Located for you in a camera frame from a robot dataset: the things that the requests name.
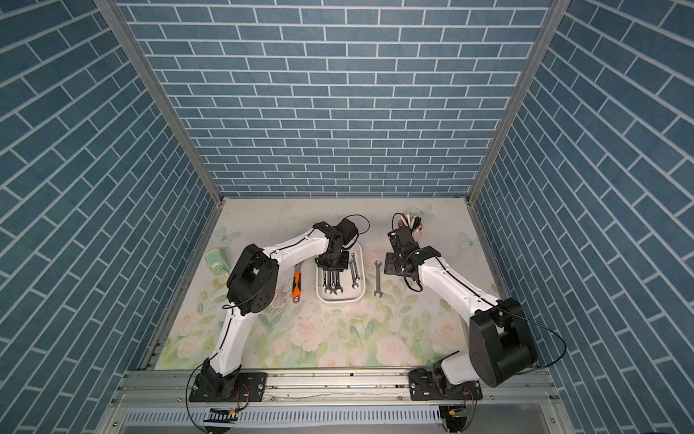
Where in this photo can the aluminium corner post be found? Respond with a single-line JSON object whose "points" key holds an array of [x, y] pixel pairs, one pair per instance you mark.
{"points": [[135, 54], [537, 53]]}

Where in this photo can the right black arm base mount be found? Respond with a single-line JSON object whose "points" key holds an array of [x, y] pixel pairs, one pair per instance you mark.
{"points": [[426, 385]]}

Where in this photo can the silver combination wrench in box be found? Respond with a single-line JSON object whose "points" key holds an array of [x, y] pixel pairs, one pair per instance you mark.
{"points": [[326, 282]]}

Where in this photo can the pink cup with items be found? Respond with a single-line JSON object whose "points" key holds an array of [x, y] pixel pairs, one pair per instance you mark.
{"points": [[412, 222]]}

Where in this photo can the aluminium corner post left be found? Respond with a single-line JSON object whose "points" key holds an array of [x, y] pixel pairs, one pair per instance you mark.
{"points": [[135, 54]]}

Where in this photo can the silver double open-end wrench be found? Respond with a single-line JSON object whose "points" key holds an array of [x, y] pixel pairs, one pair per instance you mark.
{"points": [[377, 291]]}

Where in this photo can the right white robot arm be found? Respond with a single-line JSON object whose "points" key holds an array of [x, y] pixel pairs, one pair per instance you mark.
{"points": [[500, 343]]}

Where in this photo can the silver open-end wrench in box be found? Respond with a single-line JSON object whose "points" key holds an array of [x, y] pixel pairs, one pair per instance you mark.
{"points": [[336, 282]]}

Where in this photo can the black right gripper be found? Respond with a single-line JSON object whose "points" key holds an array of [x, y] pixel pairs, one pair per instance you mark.
{"points": [[389, 263]]}

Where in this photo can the green sponge block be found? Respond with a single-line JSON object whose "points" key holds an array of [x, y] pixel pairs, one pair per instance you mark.
{"points": [[217, 263]]}

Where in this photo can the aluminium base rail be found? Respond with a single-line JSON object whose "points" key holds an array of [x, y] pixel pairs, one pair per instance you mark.
{"points": [[290, 387]]}

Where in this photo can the small silver combination wrench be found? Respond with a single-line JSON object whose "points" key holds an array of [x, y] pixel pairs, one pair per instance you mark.
{"points": [[355, 272]]}

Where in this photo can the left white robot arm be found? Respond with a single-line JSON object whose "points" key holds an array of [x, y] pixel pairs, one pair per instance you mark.
{"points": [[253, 282]]}

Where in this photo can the white plastic storage box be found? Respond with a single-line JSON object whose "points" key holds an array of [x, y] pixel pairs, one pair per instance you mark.
{"points": [[349, 295]]}

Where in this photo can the orange handled adjustable wrench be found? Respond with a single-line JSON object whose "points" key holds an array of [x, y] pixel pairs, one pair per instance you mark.
{"points": [[297, 283]]}

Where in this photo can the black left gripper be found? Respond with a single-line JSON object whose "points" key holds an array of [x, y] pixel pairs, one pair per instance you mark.
{"points": [[342, 267]]}

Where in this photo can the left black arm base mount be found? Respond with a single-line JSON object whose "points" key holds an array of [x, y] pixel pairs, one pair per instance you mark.
{"points": [[227, 386]]}

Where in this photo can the aluminium corner post right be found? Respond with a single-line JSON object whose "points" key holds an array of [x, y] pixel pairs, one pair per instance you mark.
{"points": [[537, 53]]}

